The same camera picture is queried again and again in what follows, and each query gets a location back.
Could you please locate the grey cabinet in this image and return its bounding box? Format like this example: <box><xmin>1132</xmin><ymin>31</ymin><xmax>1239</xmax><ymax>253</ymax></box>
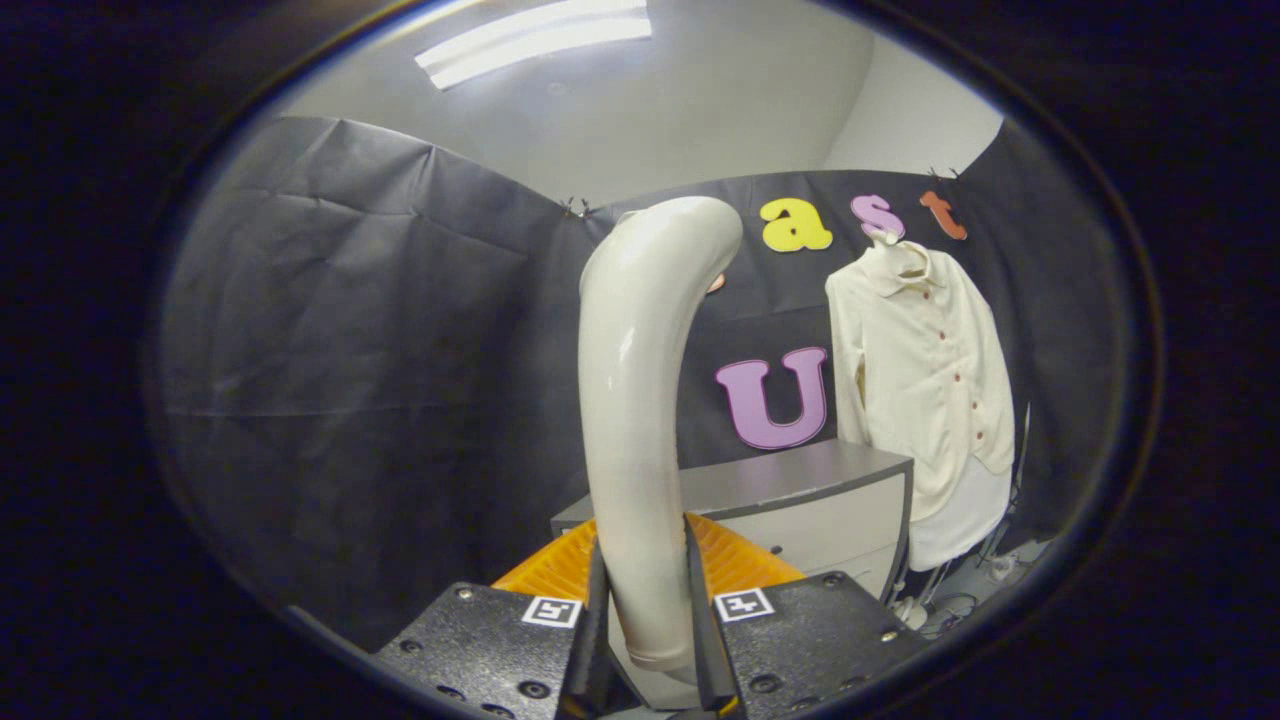
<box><xmin>550</xmin><ymin>438</ymin><xmax>916</xmax><ymax>601</ymax></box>

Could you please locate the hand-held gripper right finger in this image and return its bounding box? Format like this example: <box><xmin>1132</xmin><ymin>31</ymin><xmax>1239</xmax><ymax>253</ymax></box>
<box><xmin>685</xmin><ymin>512</ymin><xmax>931</xmax><ymax>720</ymax></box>

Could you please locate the cream button shirt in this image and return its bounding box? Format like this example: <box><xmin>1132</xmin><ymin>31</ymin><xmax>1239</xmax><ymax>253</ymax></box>
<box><xmin>825</xmin><ymin>240</ymin><xmax>1016</xmax><ymax>521</ymax></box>

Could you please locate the white garment steamer head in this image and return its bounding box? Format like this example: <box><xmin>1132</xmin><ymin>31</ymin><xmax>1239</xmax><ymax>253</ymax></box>
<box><xmin>577</xmin><ymin>195</ymin><xmax>744</xmax><ymax>686</ymax></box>

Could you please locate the white clothes hanger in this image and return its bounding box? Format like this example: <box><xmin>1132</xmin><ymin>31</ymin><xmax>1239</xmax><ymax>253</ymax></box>
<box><xmin>868</xmin><ymin>228</ymin><xmax>931</xmax><ymax>281</ymax></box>

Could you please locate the white garment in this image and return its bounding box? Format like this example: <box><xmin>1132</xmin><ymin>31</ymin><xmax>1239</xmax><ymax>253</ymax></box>
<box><xmin>908</xmin><ymin>465</ymin><xmax>1016</xmax><ymax>573</ymax></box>

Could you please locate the ceiling light panel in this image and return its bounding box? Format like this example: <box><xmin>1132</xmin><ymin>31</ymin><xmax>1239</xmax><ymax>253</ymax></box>
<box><xmin>415</xmin><ymin>0</ymin><xmax>653</xmax><ymax>91</ymax></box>

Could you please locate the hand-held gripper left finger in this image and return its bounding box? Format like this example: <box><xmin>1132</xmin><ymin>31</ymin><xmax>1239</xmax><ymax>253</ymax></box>
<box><xmin>375</xmin><ymin>512</ymin><xmax>611</xmax><ymax>720</ymax></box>

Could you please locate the black backdrop cloth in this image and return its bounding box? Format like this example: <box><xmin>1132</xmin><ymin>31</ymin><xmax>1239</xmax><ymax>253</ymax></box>
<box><xmin>155</xmin><ymin>115</ymin><xmax>1131</xmax><ymax>651</ymax></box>

